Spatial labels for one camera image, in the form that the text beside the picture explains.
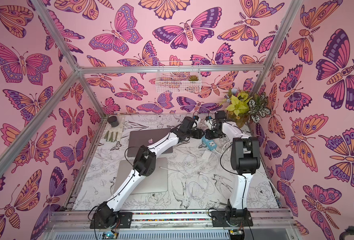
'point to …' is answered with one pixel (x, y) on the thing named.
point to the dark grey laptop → (146, 137)
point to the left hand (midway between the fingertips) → (205, 133)
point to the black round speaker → (113, 121)
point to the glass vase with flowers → (243, 106)
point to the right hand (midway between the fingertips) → (210, 134)
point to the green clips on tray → (111, 138)
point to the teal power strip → (205, 143)
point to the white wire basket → (181, 77)
